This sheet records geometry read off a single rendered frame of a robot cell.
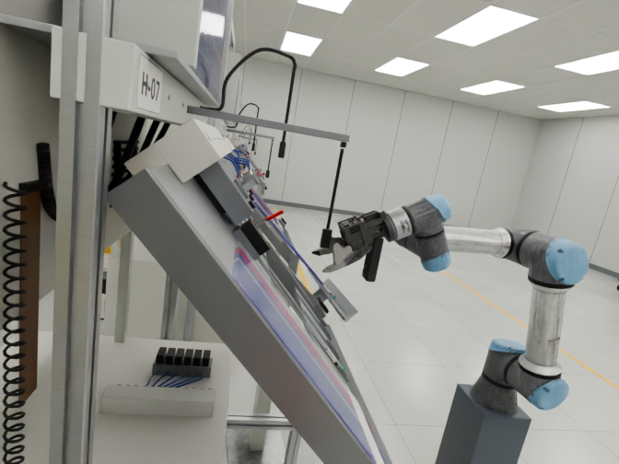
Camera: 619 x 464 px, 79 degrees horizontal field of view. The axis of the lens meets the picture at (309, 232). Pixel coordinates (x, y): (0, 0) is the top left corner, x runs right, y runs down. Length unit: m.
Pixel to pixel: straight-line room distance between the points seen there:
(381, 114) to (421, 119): 0.97
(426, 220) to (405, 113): 8.42
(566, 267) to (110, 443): 1.19
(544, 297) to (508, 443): 0.58
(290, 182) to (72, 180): 8.26
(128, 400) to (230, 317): 0.56
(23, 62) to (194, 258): 0.33
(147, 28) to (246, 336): 0.45
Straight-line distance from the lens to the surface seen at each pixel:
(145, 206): 0.52
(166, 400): 1.05
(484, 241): 1.24
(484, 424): 1.53
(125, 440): 1.03
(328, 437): 0.68
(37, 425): 1.11
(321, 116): 8.75
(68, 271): 0.52
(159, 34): 0.62
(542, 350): 1.36
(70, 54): 0.49
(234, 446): 1.91
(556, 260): 1.21
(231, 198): 0.82
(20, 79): 0.63
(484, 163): 10.32
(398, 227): 0.93
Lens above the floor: 1.30
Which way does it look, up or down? 12 degrees down
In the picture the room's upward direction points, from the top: 10 degrees clockwise
